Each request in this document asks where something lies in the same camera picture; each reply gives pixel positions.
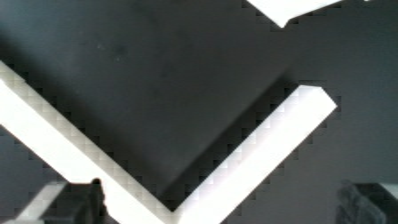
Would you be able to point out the white drawer cabinet frame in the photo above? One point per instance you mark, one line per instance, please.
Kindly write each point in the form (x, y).
(47, 133)

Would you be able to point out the white fence wall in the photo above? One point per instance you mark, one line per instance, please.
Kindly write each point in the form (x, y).
(282, 10)

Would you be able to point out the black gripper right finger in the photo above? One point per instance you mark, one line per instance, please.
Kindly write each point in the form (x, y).
(369, 203)

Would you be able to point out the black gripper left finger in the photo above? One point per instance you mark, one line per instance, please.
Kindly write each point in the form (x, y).
(67, 204)

